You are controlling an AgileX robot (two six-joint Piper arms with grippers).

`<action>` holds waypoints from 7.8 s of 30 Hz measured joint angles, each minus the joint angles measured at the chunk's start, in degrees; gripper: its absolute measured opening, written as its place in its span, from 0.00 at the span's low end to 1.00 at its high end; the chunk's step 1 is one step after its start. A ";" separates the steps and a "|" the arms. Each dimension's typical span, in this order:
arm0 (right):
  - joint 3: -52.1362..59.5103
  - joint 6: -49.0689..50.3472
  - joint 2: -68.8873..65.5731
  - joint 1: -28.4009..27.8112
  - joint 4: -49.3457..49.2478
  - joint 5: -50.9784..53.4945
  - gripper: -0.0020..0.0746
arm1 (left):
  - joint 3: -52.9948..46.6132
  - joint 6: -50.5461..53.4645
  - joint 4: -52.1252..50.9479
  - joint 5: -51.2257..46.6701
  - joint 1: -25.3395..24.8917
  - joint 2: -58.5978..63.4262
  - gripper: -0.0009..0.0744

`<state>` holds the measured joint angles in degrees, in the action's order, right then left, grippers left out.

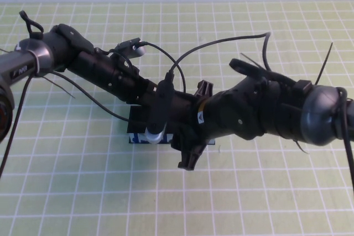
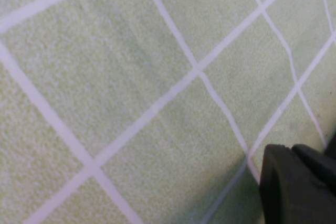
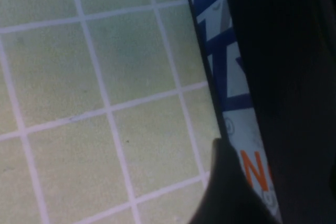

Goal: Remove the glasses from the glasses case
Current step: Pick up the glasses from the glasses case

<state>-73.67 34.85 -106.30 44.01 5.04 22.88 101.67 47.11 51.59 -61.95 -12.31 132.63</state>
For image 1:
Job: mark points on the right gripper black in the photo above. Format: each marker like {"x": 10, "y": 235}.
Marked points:
{"x": 188, "y": 111}

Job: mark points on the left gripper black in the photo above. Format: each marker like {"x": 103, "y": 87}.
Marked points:
{"x": 127, "y": 81}

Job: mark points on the black glasses case printed side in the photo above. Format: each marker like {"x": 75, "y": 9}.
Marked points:
{"x": 138, "y": 120}

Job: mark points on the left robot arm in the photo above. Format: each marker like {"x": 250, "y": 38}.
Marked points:
{"x": 27, "y": 59}

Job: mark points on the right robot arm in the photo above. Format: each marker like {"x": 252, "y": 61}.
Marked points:
{"x": 318, "y": 114}

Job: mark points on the thin black zip tie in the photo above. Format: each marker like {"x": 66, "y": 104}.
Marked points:
{"x": 61, "y": 88}

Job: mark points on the short black zip tie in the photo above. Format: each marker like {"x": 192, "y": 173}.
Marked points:
{"x": 300, "y": 146}

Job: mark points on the green checked tablecloth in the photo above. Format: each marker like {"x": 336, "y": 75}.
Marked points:
{"x": 83, "y": 191}

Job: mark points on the long black zip tie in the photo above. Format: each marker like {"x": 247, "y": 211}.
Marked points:
{"x": 323, "y": 63}

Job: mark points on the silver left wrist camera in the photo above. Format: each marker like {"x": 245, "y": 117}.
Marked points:
{"x": 139, "y": 51}

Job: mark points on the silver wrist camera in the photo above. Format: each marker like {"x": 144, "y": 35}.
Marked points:
{"x": 139, "y": 51}
{"x": 155, "y": 136}

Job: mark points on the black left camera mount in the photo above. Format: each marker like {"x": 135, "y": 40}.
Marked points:
{"x": 125, "y": 44}

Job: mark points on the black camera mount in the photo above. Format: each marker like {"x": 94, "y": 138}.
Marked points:
{"x": 125, "y": 44}
{"x": 161, "y": 100}

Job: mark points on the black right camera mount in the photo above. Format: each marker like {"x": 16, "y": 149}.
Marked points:
{"x": 161, "y": 100}

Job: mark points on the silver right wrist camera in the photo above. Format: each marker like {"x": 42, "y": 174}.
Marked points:
{"x": 155, "y": 136}

